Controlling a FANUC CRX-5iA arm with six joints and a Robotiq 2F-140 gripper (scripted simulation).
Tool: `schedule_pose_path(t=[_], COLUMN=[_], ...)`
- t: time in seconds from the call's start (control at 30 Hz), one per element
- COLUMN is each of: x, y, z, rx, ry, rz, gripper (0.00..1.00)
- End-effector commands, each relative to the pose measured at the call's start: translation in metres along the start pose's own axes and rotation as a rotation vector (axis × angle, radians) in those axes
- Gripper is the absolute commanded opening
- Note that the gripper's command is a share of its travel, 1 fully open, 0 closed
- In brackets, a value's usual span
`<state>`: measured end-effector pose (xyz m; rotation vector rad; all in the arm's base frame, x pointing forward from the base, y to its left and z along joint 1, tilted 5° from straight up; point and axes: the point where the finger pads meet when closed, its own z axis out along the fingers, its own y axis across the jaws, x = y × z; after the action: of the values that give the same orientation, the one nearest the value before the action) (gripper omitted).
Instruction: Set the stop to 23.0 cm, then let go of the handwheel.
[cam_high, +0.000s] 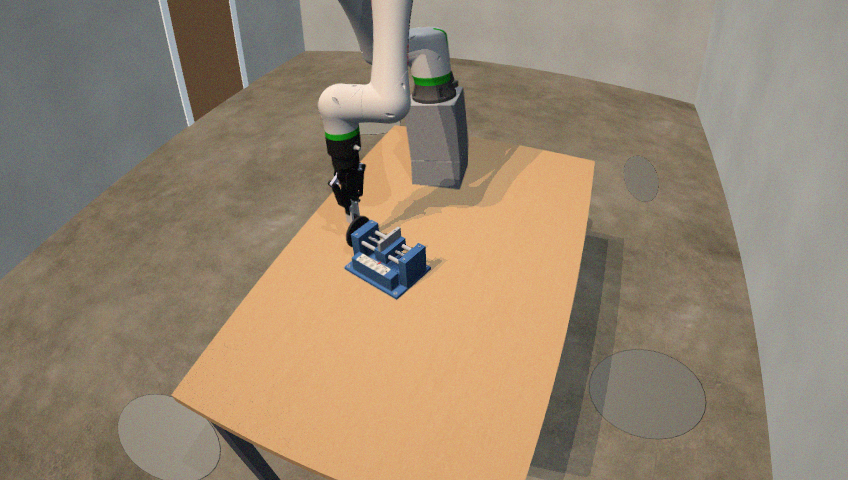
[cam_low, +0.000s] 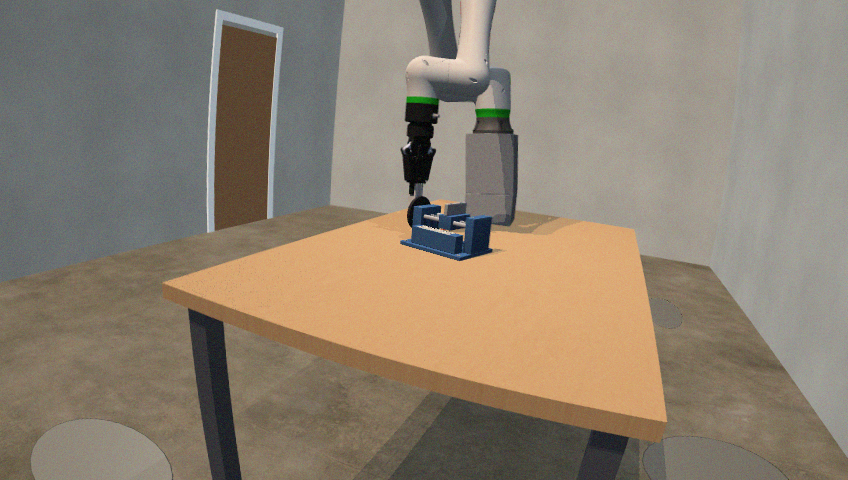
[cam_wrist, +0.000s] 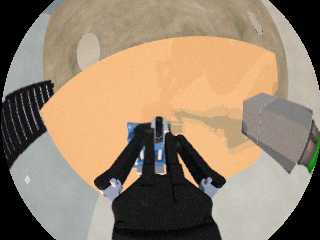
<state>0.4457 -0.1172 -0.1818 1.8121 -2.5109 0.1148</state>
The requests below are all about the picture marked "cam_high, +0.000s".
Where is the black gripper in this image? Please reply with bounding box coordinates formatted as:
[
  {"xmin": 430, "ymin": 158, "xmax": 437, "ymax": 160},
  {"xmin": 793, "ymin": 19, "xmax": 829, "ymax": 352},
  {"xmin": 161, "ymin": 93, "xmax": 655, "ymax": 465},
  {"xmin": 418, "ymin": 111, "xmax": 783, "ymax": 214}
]
[{"xmin": 328, "ymin": 152, "xmax": 366, "ymax": 223}]

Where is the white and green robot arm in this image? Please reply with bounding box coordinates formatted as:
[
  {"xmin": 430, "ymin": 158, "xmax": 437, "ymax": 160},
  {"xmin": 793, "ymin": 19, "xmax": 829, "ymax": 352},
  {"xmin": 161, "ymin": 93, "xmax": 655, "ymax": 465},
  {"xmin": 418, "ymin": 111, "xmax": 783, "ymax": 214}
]
[{"xmin": 318, "ymin": 0, "xmax": 458, "ymax": 158}]

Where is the blue bench vise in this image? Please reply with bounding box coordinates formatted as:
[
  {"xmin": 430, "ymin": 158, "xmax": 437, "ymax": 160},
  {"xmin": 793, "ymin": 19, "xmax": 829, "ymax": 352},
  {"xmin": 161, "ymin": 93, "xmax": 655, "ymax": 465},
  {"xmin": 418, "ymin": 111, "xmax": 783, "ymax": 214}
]
[{"xmin": 344, "ymin": 214, "xmax": 431, "ymax": 300}]

